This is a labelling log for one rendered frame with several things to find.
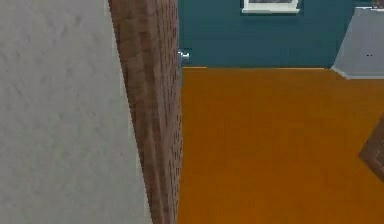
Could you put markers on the grey cabinet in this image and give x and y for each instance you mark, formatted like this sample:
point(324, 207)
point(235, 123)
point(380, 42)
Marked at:
point(361, 46)

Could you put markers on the white framed window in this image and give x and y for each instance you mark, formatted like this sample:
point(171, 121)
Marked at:
point(270, 6)

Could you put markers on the dark brown wooden furniture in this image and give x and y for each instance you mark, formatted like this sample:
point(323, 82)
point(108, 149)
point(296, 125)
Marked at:
point(376, 151)

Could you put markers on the brown wooden room door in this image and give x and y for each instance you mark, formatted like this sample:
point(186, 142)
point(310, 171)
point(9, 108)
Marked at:
point(150, 83)

